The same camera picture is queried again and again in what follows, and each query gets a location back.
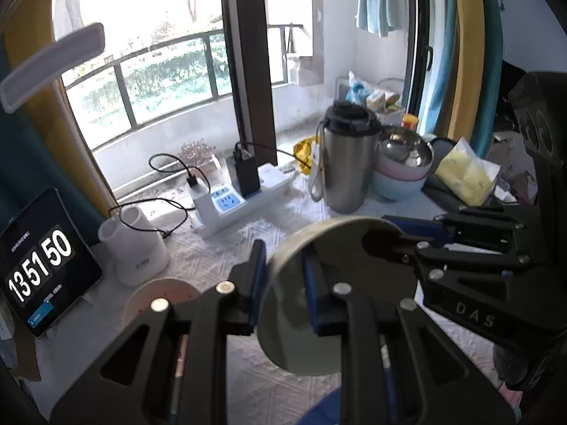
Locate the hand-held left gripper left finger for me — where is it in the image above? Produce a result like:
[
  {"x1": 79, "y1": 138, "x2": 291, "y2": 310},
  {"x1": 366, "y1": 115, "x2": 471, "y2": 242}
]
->
[{"x1": 49, "y1": 239, "x2": 268, "y2": 425}]

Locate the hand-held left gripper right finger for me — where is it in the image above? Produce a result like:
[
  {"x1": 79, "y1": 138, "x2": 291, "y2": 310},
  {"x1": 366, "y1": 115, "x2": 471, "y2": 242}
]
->
[{"x1": 302, "y1": 248, "x2": 517, "y2": 425}]

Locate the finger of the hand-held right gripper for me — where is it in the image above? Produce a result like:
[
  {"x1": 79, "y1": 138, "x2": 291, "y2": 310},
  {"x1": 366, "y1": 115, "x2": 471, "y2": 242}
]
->
[
  {"x1": 361, "y1": 229, "x2": 539, "y2": 276},
  {"x1": 382, "y1": 205, "x2": 540, "y2": 255}
]

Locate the cream bowl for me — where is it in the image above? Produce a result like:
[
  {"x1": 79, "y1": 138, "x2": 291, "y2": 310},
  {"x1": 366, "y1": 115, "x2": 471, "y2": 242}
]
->
[{"x1": 257, "y1": 216, "x2": 419, "y2": 376}]

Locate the pale blue bowl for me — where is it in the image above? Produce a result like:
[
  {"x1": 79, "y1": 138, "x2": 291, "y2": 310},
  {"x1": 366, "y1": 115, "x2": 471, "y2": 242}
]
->
[{"x1": 372, "y1": 170, "x2": 428, "y2": 201}]

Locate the white textured table cloth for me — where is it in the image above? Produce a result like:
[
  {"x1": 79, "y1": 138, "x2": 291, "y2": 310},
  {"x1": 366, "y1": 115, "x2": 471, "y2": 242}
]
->
[{"x1": 35, "y1": 177, "x2": 523, "y2": 425}]

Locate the pale pink bowl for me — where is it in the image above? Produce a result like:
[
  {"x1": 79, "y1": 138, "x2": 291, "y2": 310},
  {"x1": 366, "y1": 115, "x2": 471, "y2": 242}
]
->
[{"x1": 376, "y1": 159, "x2": 432, "y2": 183}]

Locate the yellow plastic bag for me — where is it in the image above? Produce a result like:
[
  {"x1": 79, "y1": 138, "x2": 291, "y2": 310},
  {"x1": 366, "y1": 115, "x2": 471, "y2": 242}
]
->
[{"x1": 435, "y1": 136, "x2": 501, "y2": 206}]

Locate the white power strip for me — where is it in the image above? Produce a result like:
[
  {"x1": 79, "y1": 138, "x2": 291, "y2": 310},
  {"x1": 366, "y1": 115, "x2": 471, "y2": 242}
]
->
[{"x1": 190, "y1": 172, "x2": 293, "y2": 237}]

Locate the steel thermos jug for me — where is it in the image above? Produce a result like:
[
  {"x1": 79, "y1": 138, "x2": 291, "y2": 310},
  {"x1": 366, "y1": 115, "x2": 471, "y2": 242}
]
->
[{"x1": 310, "y1": 100, "x2": 382, "y2": 214}]

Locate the pink plate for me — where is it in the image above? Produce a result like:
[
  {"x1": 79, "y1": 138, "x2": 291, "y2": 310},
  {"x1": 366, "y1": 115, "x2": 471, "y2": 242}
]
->
[{"x1": 122, "y1": 277, "x2": 202, "y2": 334}]

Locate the white charger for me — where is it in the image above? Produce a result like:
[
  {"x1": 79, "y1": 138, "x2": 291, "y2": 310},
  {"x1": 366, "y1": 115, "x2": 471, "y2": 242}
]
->
[{"x1": 186, "y1": 183, "x2": 220, "y2": 231}]

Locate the black power adapter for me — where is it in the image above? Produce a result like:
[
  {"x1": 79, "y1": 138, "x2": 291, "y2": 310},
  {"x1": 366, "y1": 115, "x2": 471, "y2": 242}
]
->
[{"x1": 232, "y1": 142, "x2": 262, "y2": 198}]

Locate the flat white box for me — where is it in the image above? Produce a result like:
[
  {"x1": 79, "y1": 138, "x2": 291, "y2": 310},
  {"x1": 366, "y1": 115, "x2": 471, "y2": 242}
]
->
[{"x1": 257, "y1": 162, "x2": 291, "y2": 189}]

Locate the white twin-slot holder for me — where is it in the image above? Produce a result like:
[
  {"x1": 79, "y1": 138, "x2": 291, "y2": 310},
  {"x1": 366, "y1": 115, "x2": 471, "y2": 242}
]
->
[{"x1": 98, "y1": 206, "x2": 171, "y2": 288}]

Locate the yellow snack packet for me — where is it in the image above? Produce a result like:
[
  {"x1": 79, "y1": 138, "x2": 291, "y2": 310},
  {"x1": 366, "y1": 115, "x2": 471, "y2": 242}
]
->
[{"x1": 294, "y1": 137, "x2": 322, "y2": 173}]

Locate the large blue bowl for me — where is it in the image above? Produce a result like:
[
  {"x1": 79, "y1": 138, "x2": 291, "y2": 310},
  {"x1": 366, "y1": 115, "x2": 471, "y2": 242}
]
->
[{"x1": 299, "y1": 387, "x2": 350, "y2": 425}]

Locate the blue and white plastic bag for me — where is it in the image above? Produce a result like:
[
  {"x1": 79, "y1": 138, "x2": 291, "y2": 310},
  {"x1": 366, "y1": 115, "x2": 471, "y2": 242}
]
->
[{"x1": 344, "y1": 71, "x2": 404, "y2": 111}]

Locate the yellow curtain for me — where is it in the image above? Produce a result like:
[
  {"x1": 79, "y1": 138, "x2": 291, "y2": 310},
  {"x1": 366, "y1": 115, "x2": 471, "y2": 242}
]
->
[
  {"x1": 443, "y1": 0, "x2": 488, "y2": 142},
  {"x1": 2, "y1": 0, "x2": 119, "y2": 220}
]

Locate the teal curtain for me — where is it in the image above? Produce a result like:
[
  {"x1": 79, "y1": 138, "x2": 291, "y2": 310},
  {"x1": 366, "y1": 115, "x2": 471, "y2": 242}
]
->
[
  {"x1": 0, "y1": 40, "x2": 111, "y2": 249},
  {"x1": 432, "y1": 0, "x2": 506, "y2": 160}
]

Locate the tablet showing clock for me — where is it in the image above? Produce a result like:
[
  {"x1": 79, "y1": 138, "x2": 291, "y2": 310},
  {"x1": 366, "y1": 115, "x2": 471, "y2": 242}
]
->
[{"x1": 0, "y1": 187, "x2": 103, "y2": 339}]

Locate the balcony railing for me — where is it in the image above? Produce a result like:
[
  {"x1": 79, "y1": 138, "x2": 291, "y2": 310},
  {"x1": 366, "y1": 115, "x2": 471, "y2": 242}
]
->
[{"x1": 62, "y1": 27, "x2": 306, "y2": 127}]

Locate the hanging light blue shirt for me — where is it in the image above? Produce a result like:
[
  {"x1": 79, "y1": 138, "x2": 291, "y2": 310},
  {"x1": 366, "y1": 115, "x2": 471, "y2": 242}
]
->
[{"x1": 357, "y1": 0, "x2": 415, "y2": 38}]

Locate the flat cardboard piece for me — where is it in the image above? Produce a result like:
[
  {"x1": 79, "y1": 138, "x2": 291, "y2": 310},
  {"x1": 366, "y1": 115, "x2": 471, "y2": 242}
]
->
[{"x1": 9, "y1": 336, "x2": 43, "y2": 381}]

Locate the long black cable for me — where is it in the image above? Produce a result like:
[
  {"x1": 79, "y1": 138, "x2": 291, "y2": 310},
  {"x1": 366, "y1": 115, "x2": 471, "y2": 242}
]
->
[{"x1": 108, "y1": 197, "x2": 192, "y2": 240}]

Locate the black charger cable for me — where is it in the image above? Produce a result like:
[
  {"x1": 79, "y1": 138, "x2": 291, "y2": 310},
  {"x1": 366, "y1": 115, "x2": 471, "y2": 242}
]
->
[{"x1": 148, "y1": 154, "x2": 209, "y2": 189}]

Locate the black power bank cable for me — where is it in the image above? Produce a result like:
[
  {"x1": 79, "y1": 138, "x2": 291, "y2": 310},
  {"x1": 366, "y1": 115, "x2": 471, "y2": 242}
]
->
[{"x1": 235, "y1": 141, "x2": 311, "y2": 171}]

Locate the dark sliding door frame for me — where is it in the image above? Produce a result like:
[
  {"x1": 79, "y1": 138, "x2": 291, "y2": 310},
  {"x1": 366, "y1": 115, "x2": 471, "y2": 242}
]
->
[{"x1": 405, "y1": 0, "x2": 437, "y2": 118}]

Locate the dark brown window frame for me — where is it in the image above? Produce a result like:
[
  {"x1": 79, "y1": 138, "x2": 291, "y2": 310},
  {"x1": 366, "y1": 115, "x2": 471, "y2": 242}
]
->
[{"x1": 219, "y1": 0, "x2": 277, "y2": 173}]

